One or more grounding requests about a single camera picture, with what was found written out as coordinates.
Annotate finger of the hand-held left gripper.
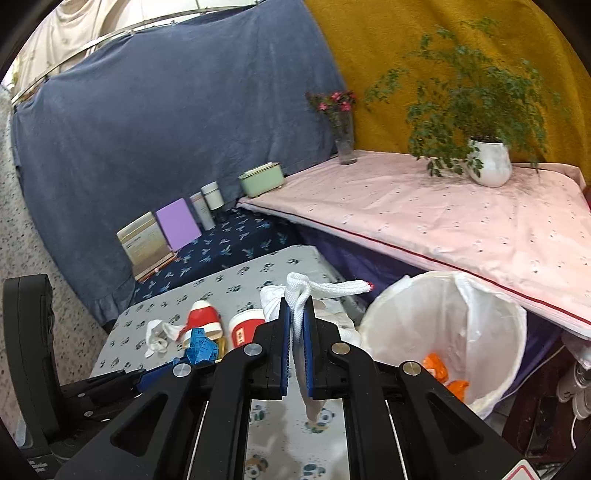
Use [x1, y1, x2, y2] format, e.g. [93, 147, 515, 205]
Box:
[62, 367, 176, 402]
[78, 392, 139, 423]

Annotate green plant in white pot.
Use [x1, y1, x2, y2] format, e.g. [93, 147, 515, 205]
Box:
[365, 18, 561, 188]

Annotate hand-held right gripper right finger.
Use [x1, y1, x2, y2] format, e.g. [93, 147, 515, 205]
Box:
[302, 298, 536, 480]

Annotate red paper cup with label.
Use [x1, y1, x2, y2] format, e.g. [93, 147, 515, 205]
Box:
[228, 308, 266, 349]

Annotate beige box on wooden stand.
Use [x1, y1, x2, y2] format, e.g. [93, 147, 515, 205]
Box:
[116, 211, 178, 283]

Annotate blue hanging blanket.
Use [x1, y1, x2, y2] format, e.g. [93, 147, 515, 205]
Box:
[10, 0, 352, 326]

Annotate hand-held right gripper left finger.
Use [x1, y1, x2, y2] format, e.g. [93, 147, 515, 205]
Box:
[55, 298, 296, 480]

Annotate white bin with plastic liner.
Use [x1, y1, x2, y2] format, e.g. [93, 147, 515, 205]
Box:
[359, 271, 528, 420]

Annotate blue measuring tape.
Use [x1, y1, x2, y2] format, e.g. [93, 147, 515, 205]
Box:
[173, 327, 220, 367]

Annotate grey panda printed tablecloth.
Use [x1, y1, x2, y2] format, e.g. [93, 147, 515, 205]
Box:
[90, 244, 370, 480]

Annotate navy floral cloth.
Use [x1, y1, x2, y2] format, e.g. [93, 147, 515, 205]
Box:
[131, 207, 305, 305]

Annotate white tube bottle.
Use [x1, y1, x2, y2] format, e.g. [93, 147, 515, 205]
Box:
[189, 191, 216, 232]

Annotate glass vase with red flowers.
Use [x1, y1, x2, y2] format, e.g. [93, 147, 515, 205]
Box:
[305, 90, 358, 166]

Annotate yellow hanging blanket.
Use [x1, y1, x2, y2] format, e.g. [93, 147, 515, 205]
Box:
[302, 0, 591, 185]

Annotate orange plastic bag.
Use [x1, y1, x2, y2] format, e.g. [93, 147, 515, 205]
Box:
[422, 353, 469, 402]

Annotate white crumpled tissue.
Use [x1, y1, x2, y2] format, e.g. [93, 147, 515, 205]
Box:
[144, 318, 185, 358]

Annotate green tissue box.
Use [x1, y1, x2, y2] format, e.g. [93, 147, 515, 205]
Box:
[239, 162, 286, 198]

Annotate pink tablecloth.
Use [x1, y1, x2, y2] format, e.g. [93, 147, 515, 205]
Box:
[236, 148, 591, 340]

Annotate white curtain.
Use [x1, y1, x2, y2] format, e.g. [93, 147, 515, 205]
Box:
[7, 0, 259, 93]

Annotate purple card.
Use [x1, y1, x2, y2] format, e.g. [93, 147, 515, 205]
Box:
[156, 198, 202, 252]

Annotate white round appliance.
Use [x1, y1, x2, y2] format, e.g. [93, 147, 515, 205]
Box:
[556, 346, 591, 421]

